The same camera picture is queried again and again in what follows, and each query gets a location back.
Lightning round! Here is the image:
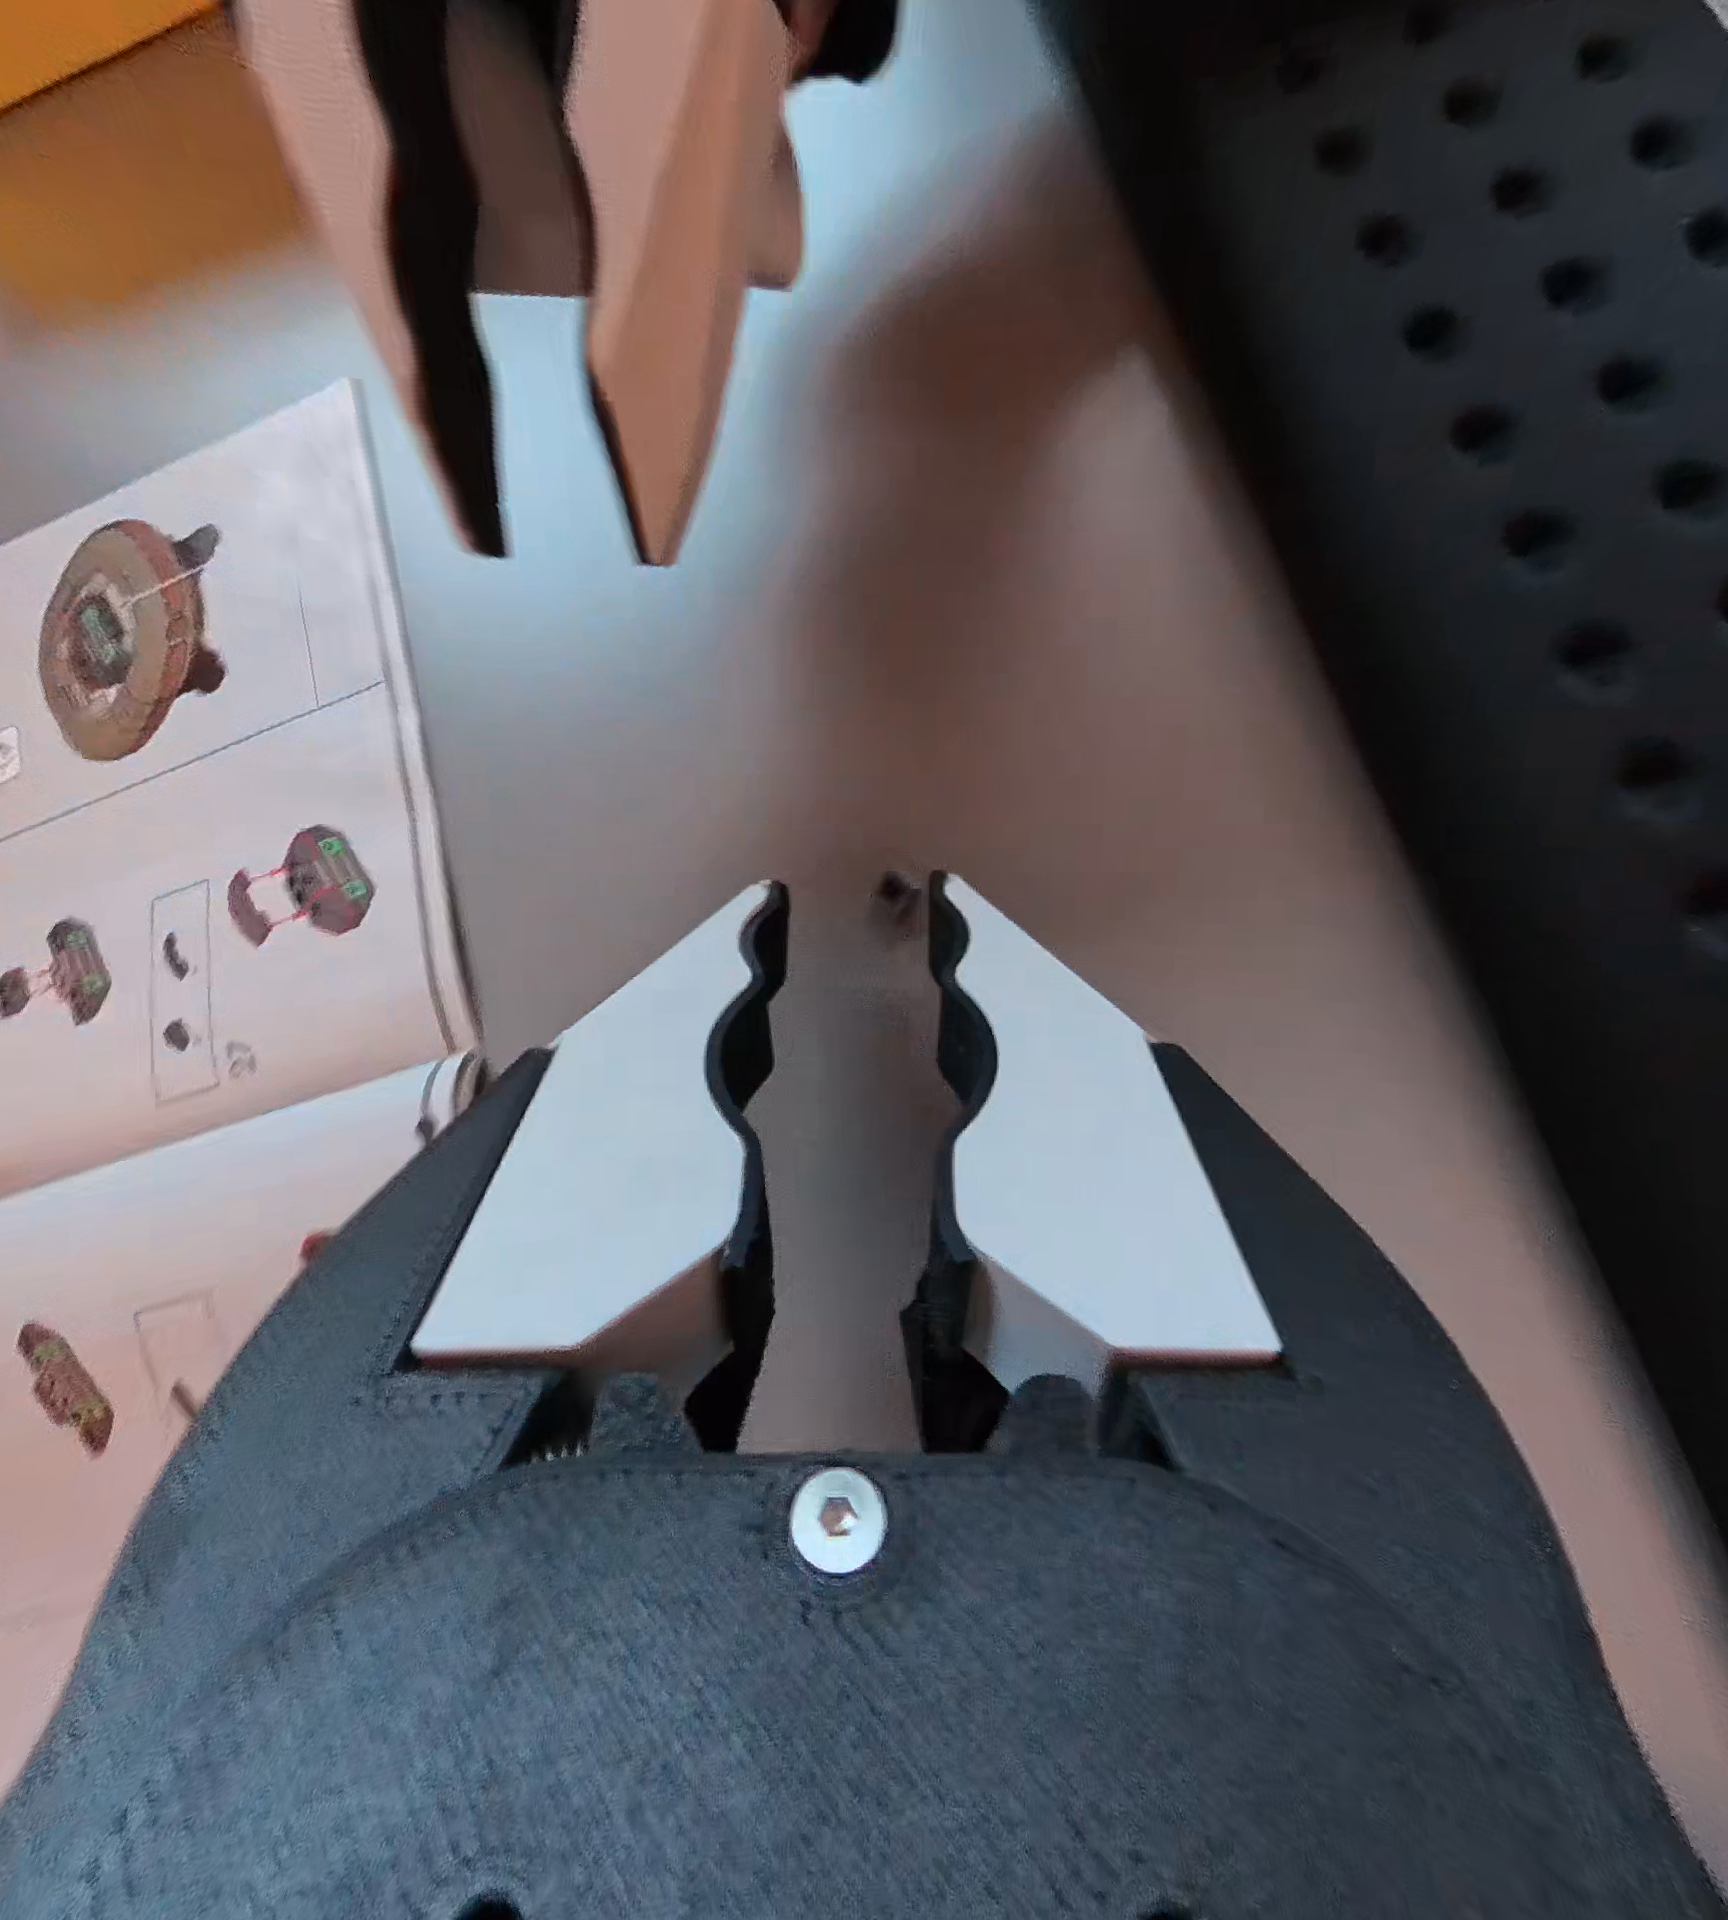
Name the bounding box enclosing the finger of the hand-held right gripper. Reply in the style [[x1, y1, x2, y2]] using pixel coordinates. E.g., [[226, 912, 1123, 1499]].
[[579, 0, 812, 566], [235, 0, 599, 563]]

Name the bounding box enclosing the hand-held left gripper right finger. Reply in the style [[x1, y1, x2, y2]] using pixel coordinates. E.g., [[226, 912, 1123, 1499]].
[[899, 871, 1286, 1454]]

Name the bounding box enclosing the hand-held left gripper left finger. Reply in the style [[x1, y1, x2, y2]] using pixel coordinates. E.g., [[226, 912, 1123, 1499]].
[[411, 875, 793, 1454]]

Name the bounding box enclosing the grey desk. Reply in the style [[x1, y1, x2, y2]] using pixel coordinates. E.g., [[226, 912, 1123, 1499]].
[[0, 0, 1728, 1920]]

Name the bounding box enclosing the yellow plastic bin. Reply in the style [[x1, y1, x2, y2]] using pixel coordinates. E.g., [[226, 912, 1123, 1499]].
[[0, 0, 232, 162]]

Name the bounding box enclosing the building instruction booklet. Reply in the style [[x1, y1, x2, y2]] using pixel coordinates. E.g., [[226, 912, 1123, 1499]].
[[0, 379, 482, 1673]]

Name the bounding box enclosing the black perforated mat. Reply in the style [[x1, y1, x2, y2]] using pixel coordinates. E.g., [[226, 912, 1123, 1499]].
[[1032, 0, 1728, 1749]]

